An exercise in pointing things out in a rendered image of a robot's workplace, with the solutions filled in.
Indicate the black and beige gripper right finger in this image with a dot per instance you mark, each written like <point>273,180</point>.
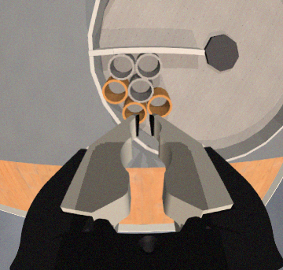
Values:
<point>199,182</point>

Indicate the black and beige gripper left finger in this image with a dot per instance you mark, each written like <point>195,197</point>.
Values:
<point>93,184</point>

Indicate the grey metal sleeve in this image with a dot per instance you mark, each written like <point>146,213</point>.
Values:
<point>121,75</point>
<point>148,75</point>
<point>140,97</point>

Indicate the bronze bushing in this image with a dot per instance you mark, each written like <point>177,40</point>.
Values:
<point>164,109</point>
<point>126,112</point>
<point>112,97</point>

